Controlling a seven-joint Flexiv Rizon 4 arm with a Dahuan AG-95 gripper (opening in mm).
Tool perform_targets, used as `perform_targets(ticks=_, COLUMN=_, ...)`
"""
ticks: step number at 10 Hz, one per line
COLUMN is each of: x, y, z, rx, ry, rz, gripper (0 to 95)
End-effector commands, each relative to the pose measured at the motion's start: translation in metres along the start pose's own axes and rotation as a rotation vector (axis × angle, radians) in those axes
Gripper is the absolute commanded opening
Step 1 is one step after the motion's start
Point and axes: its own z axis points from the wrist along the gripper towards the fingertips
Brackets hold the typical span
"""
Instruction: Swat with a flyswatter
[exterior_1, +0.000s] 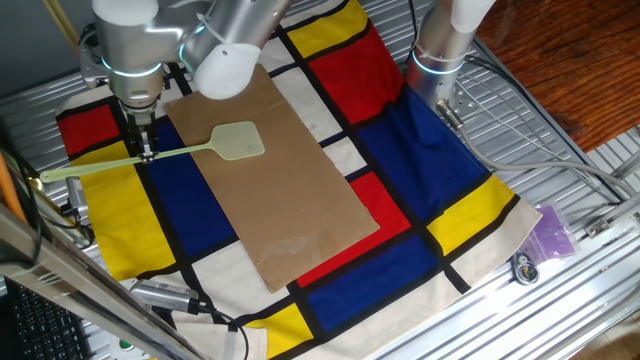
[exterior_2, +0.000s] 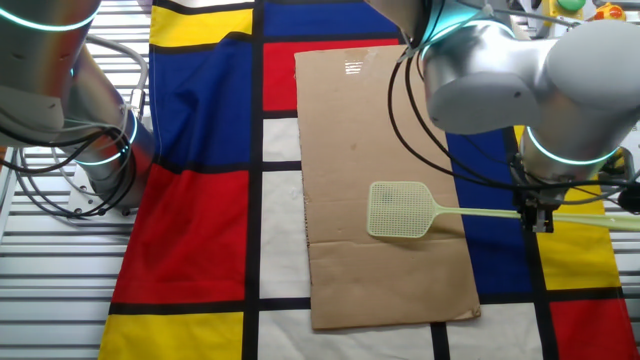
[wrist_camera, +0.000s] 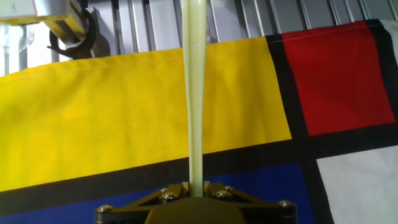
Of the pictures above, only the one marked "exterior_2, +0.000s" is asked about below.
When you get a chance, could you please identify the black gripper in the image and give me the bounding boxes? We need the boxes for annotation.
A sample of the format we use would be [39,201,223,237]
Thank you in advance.
[512,187,557,235]

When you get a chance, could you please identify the light green plastic flyswatter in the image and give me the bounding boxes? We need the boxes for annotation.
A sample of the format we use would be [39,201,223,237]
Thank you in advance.
[366,180,640,239]

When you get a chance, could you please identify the yellow black tool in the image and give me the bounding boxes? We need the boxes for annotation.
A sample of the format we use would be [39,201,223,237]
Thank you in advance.
[602,148,639,177]

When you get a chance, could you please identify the brown cardboard sheet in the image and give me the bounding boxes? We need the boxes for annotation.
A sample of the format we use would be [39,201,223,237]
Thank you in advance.
[293,45,482,331]

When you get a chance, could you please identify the yellow box green button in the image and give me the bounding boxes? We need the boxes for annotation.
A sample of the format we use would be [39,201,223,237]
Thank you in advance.
[547,0,587,16]

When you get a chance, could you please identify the orange yellow toy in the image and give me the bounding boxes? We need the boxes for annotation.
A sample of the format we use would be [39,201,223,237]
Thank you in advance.
[589,2,627,22]

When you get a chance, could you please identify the colour block patterned cloth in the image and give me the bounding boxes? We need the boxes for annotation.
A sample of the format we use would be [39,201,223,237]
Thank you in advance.
[98,0,640,360]

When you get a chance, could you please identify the black cable coil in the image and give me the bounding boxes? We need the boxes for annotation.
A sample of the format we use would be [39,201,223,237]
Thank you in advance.
[617,185,640,215]

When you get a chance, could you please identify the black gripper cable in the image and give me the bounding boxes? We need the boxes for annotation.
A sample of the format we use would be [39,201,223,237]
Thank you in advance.
[387,49,640,195]

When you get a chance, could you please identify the grey base cable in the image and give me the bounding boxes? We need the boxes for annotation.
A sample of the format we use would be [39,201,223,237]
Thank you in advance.
[79,32,150,119]

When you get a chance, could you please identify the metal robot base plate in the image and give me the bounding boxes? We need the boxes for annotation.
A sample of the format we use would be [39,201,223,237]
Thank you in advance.
[64,164,142,226]

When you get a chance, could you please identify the black base cable bundle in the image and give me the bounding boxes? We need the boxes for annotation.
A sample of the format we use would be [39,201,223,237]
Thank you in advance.
[0,124,140,219]

